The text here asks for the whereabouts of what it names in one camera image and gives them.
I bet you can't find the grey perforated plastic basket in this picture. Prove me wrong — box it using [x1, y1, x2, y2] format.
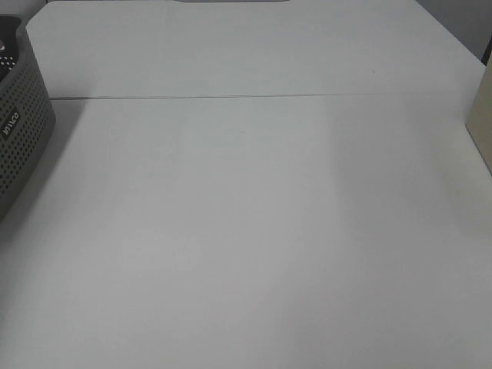
[1, 14, 56, 218]

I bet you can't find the beige box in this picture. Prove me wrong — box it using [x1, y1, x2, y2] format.
[465, 49, 492, 176]

